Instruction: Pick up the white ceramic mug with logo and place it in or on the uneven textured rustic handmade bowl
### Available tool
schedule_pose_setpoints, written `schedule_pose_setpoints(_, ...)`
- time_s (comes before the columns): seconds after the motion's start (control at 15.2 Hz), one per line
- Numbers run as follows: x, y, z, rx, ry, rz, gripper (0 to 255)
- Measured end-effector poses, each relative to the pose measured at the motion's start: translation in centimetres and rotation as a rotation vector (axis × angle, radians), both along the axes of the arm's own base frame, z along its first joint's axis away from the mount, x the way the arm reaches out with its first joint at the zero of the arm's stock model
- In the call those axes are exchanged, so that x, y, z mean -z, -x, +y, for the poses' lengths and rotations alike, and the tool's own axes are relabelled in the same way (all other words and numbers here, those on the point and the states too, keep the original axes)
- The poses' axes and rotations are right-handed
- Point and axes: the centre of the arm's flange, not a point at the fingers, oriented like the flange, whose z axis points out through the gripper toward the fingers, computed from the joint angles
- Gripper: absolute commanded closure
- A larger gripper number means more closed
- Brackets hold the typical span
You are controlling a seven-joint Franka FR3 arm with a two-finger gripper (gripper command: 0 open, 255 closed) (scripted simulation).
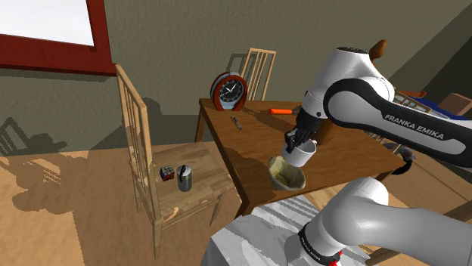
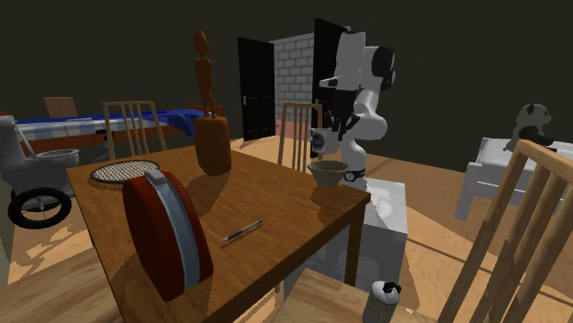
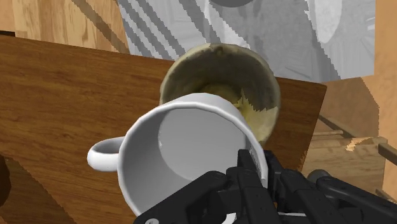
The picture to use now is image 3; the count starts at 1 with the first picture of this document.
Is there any grey robot stand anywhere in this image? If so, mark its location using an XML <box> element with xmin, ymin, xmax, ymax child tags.
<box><xmin>117</xmin><ymin>0</ymin><xmax>377</xmax><ymax>83</ymax></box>

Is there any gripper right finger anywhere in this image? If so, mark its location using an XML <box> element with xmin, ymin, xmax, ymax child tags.
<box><xmin>263</xmin><ymin>150</ymin><xmax>397</xmax><ymax>224</ymax></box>

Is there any white mug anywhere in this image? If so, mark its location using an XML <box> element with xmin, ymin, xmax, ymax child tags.
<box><xmin>87</xmin><ymin>92</ymin><xmax>269</xmax><ymax>217</ymax></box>

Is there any beige bowl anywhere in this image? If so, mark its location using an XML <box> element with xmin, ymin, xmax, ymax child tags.
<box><xmin>158</xmin><ymin>43</ymin><xmax>281</xmax><ymax>146</ymax></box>

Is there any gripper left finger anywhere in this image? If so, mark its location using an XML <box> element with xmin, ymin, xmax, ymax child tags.
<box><xmin>133</xmin><ymin>148</ymin><xmax>281</xmax><ymax>224</ymax></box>

